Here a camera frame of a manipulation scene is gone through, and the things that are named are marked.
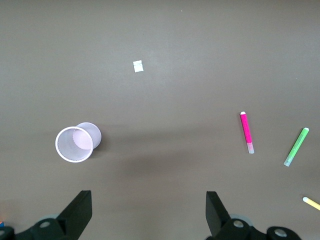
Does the green highlighter marker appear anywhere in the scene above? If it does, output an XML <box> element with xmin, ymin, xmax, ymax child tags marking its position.
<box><xmin>283</xmin><ymin>127</ymin><xmax>311</xmax><ymax>168</ymax></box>

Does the translucent pink plastic cup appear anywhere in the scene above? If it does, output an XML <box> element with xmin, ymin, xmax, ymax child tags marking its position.
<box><xmin>54</xmin><ymin>122</ymin><xmax>103</xmax><ymax>164</ymax></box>

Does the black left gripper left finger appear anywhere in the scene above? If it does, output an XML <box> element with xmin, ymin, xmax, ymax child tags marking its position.
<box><xmin>14</xmin><ymin>190</ymin><xmax>93</xmax><ymax>240</ymax></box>

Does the pink highlighter marker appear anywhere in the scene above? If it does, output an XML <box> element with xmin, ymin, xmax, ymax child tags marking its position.
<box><xmin>239</xmin><ymin>111</ymin><xmax>256</xmax><ymax>155</ymax></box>

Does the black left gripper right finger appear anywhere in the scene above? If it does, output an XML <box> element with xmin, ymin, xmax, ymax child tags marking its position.
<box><xmin>205</xmin><ymin>191</ymin><xmax>267</xmax><ymax>240</ymax></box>

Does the yellow highlighter marker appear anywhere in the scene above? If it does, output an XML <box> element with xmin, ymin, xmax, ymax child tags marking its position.
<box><xmin>301</xmin><ymin>196</ymin><xmax>320</xmax><ymax>211</ymax></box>

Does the small square tape patch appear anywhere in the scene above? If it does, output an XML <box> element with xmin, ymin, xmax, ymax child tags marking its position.
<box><xmin>132</xmin><ymin>60</ymin><xmax>145</xmax><ymax>74</ymax></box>

